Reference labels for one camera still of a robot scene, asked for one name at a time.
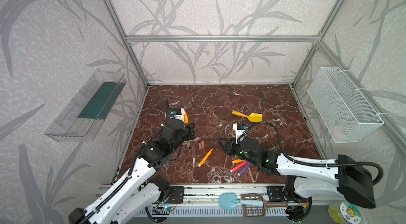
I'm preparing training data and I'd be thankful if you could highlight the orange marker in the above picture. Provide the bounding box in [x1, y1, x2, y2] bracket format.
[198, 149, 214, 167]
[232, 159, 244, 164]
[184, 112, 189, 124]

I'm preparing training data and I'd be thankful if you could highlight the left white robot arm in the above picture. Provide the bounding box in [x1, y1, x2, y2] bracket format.
[68, 118, 195, 224]

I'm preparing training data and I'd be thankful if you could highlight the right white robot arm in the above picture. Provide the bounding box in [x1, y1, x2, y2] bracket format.
[218, 137, 383, 209]

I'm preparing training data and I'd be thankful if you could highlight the purple marker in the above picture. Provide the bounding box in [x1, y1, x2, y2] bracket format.
[238, 163, 251, 176]

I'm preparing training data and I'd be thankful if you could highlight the right pink marker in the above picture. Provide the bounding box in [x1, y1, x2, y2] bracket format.
[230, 161, 247, 173]

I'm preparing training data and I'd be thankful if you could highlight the yellow toy scoop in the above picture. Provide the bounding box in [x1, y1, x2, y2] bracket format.
[232, 111, 263, 123]

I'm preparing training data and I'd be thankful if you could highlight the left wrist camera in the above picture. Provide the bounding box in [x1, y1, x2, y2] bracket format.
[171, 108, 186, 124]

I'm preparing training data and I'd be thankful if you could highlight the aluminium front rail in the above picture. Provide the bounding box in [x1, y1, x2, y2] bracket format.
[91, 183, 357, 207]

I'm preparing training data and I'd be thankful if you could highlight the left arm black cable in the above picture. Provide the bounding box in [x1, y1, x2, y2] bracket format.
[75, 98, 170, 224]

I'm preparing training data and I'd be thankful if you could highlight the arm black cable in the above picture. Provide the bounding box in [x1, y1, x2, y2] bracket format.
[240, 121, 384, 187]
[75, 98, 170, 224]

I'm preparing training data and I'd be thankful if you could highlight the clear plastic wall shelf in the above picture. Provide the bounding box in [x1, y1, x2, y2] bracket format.
[44, 69, 127, 143]

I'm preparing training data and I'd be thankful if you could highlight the white wire basket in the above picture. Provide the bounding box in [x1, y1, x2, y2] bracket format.
[308, 67, 384, 143]

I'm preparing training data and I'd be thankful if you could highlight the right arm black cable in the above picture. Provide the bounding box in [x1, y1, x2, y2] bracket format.
[240, 121, 384, 187]

